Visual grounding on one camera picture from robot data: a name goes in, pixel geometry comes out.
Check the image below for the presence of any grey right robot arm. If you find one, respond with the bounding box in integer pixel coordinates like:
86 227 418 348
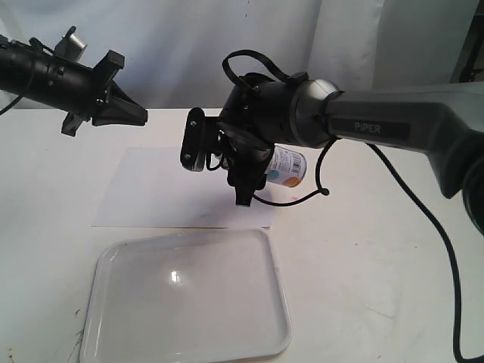
219 73 483 228

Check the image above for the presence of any spray can with coloured dots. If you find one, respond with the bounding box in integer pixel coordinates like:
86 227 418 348
265 146 307 188

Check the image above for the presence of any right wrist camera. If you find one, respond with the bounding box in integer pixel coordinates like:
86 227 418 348
180 107 222 172

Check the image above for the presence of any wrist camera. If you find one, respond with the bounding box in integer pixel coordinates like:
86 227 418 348
180 107 222 172
54 26 88 62

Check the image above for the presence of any white plastic tray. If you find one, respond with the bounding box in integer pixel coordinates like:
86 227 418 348
79 229 293 362

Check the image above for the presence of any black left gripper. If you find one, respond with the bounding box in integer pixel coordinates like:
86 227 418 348
36 50 147 136

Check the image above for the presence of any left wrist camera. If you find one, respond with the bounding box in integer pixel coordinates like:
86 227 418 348
54 26 88 62

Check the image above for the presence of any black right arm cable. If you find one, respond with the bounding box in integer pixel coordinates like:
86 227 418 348
222 50 484 363

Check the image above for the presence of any white backdrop curtain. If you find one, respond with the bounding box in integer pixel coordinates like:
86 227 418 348
1 1 478 108

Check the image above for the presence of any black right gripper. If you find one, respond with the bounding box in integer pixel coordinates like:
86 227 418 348
218 72 303 206

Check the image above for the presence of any black metal stand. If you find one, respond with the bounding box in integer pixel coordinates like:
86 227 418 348
450 1 483 83

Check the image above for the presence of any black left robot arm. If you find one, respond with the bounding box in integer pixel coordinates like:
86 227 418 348
1 36 148 137

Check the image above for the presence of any white paper sheet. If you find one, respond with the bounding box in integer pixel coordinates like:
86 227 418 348
94 147 274 229

